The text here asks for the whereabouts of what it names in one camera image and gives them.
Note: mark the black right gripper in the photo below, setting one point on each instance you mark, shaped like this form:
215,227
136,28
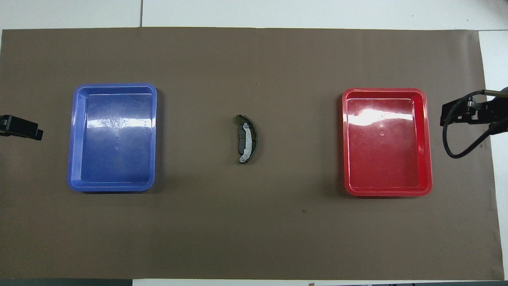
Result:
496,111

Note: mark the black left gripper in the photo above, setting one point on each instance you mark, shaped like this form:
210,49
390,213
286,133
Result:
3,125

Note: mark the curved brake shoe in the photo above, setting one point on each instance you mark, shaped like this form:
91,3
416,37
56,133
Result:
249,139

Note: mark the dark brake pad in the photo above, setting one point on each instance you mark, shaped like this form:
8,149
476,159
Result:
240,141

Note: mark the red plastic tray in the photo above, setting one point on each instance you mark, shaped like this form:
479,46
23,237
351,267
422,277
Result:
385,159

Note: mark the blue plastic tray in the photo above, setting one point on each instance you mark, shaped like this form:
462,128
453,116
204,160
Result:
115,155

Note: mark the brown paper table mat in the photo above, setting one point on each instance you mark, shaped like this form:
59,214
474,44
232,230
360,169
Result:
238,222

